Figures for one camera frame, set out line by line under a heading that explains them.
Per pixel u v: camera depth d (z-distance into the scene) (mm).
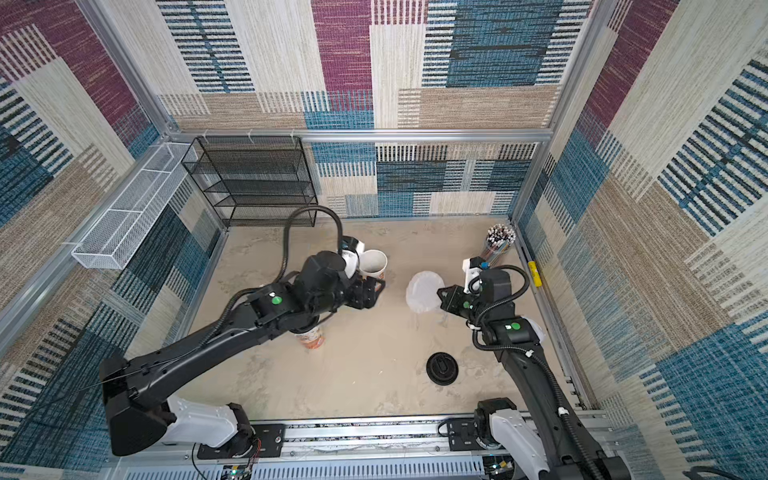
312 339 817
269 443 730
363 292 607
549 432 421
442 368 830
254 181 1083
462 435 732
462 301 674
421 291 826
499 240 900
